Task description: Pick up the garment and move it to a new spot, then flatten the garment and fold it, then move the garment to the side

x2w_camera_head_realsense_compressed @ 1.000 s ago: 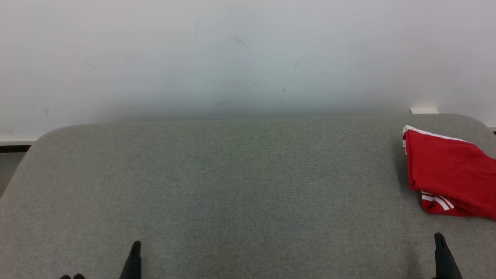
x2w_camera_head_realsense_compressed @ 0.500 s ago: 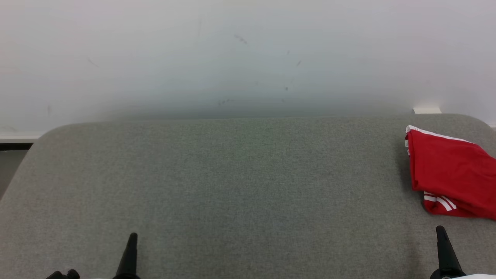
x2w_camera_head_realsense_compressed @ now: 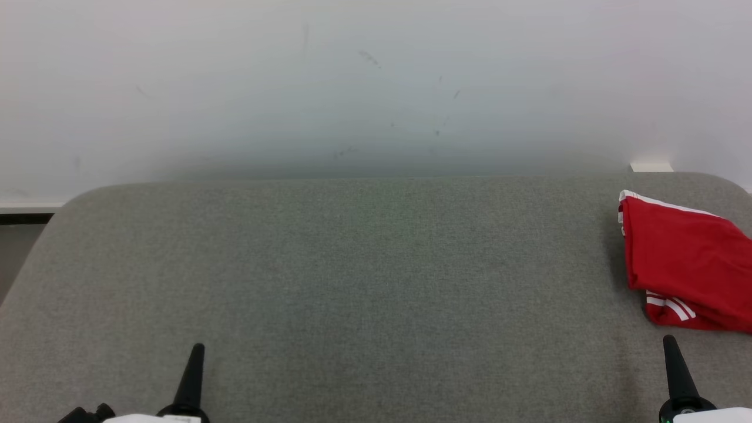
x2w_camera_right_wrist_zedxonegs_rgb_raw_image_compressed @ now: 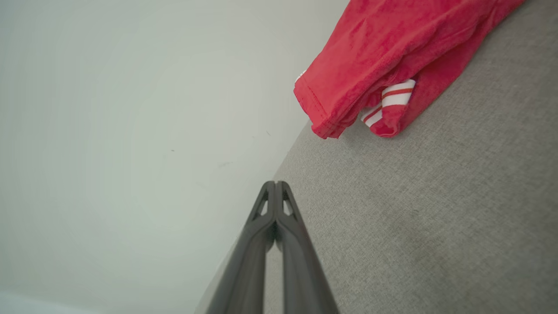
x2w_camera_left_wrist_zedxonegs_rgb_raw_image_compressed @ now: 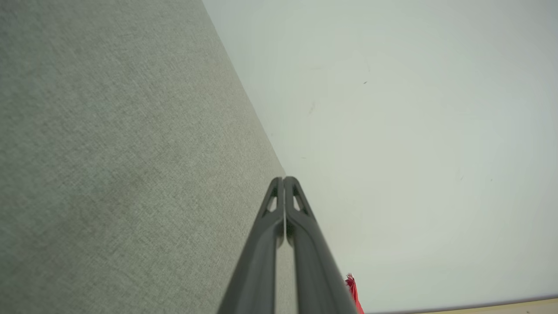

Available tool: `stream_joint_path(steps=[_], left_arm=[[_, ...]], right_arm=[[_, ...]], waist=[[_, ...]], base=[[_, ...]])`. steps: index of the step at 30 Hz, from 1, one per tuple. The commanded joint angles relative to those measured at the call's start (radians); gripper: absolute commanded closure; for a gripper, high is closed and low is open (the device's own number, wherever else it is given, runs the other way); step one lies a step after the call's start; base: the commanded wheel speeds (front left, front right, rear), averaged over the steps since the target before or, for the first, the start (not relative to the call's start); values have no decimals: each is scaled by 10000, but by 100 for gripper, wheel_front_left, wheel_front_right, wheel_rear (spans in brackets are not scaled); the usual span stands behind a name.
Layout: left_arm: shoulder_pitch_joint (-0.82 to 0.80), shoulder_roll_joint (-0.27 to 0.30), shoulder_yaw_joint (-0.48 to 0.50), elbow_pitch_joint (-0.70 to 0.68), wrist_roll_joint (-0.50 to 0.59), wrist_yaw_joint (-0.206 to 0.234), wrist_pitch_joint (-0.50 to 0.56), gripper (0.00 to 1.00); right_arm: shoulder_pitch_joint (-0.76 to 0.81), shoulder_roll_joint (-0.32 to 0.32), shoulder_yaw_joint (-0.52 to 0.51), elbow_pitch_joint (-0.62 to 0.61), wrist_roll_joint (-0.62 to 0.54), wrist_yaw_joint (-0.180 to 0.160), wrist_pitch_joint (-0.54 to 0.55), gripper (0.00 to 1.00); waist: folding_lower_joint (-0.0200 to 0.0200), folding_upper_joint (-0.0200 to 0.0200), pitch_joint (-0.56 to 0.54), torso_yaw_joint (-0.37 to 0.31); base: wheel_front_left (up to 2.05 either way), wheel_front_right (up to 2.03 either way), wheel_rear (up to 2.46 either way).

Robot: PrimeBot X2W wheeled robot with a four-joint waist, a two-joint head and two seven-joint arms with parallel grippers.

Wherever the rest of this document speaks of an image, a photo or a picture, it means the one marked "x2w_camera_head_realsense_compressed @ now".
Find red Bulls 23 jersey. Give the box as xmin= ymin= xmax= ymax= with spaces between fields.
xmin=644 ymin=289 xmax=752 ymax=335

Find grey fabric sofa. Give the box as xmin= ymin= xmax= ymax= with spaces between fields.
xmin=0 ymin=172 xmax=752 ymax=423

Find red shorts with white hem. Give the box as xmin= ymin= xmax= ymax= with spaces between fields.
xmin=617 ymin=189 xmax=752 ymax=309

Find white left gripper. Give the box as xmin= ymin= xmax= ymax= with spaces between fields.
xmin=58 ymin=343 xmax=211 ymax=423

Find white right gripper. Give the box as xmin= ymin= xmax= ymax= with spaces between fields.
xmin=659 ymin=335 xmax=752 ymax=423

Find black and white baseboard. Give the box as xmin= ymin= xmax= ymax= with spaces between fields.
xmin=0 ymin=202 xmax=64 ymax=226

